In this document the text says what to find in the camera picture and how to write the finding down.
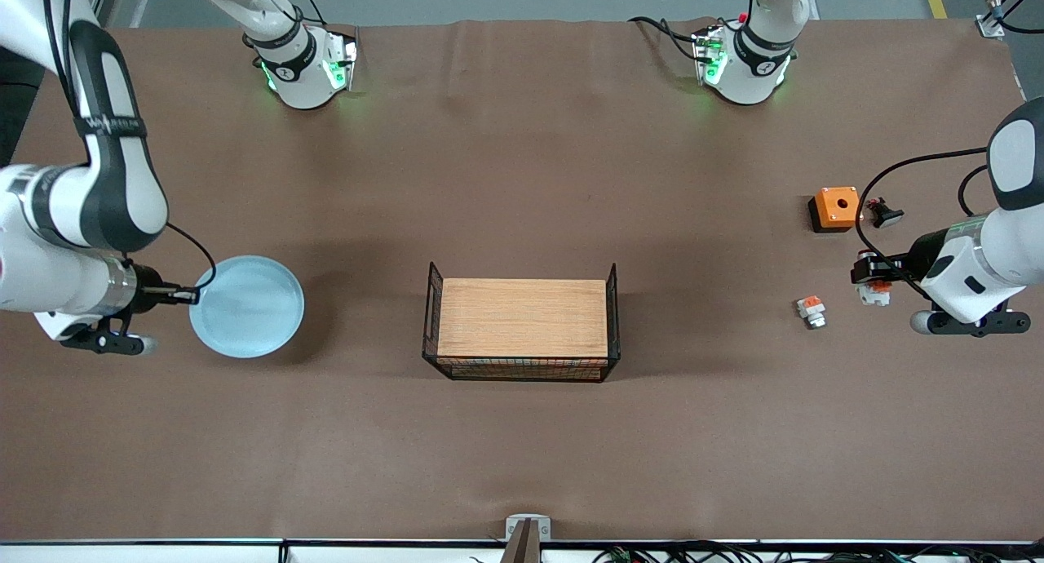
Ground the light blue round plate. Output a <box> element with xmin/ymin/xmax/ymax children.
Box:
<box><xmin>189</xmin><ymin>255</ymin><xmax>305</xmax><ymax>358</ymax></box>

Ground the black push button head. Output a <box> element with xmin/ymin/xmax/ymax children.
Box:
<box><xmin>866</xmin><ymin>197</ymin><xmax>905</xmax><ymax>229</ymax></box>

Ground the orange button box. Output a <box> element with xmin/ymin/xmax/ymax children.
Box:
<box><xmin>808</xmin><ymin>187</ymin><xmax>861</xmax><ymax>234</ymax></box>

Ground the wooden board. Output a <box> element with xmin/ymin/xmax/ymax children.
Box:
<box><xmin>436</xmin><ymin>278</ymin><xmax>609</xmax><ymax>360</ymax></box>

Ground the brown table cover sheet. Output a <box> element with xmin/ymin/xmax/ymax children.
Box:
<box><xmin>12</xmin><ymin>18</ymin><xmax>1044</xmax><ymax>543</ymax></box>

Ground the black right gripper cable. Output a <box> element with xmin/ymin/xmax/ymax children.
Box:
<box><xmin>41</xmin><ymin>0</ymin><xmax>218</xmax><ymax>290</ymax></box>

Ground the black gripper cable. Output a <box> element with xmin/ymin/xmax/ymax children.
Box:
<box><xmin>41</xmin><ymin>0</ymin><xmax>218</xmax><ymax>290</ymax></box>
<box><xmin>854</xmin><ymin>145</ymin><xmax>992</xmax><ymax>296</ymax></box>

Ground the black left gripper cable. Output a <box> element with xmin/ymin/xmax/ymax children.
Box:
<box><xmin>854</xmin><ymin>145</ymin><xmax>992</xmax><ymax>296</ymax></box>

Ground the aluminium frame profile with bracket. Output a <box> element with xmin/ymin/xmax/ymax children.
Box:
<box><xmin>975</xmin><ymin>0</ymin><xmax>1012</xmax><ymax>39</ymax></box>

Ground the black cable bundle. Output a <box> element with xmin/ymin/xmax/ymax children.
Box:
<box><xmin>469</xmin><ymin>540</ymin><xmax>1044</xmax><ymax>563</ymax></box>

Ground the black arm base cable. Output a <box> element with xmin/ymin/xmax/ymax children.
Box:
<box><xmin>627</xmin><ymin>16</ymin><xmax>706</xmax><ymax>62</ymax></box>

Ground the black wire basket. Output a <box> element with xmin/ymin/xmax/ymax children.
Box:
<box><xmin>422</xmin><ymin>262</ymin><xmax>622</xmax><ymax>383</ymax></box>

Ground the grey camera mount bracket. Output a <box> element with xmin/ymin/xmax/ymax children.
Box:
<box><xmin>505</xmin><ymin>514</ymin><xmax>552</xmax><ymax>563</ymax></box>

